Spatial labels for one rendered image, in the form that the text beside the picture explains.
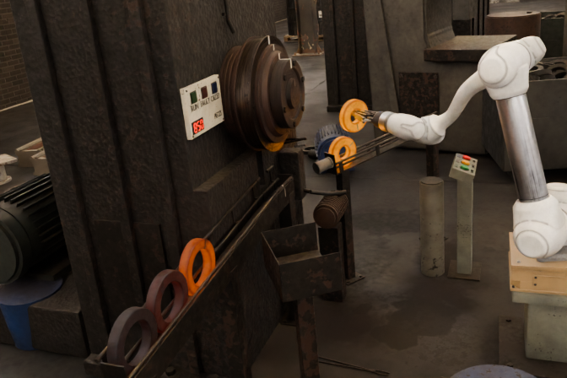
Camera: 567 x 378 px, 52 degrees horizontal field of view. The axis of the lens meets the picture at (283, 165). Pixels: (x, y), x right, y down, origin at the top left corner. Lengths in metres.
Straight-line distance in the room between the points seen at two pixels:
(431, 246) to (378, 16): 2.45
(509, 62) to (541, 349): 1.18
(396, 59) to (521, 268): 2.97
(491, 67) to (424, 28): 2.89
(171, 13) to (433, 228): 1.74
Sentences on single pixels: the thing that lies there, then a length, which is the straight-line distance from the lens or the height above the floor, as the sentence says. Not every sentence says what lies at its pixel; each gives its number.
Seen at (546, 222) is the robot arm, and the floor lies 0.70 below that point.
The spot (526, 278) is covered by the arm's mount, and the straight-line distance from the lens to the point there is 2.43.
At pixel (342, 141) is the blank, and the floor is 0.77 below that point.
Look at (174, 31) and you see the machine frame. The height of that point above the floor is 1.43.
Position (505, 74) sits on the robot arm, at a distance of 2.07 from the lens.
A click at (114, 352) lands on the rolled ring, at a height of 0.71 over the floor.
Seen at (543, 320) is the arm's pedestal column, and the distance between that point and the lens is 2.57.
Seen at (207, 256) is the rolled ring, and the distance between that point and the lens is 2.00.
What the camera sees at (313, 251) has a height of 0.61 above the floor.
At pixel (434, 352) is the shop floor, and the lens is 2.69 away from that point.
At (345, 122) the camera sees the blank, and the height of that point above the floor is 0.89.
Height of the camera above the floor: 1.60
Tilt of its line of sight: 18 degrees down
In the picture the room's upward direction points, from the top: 6 degrees counter-clockwise
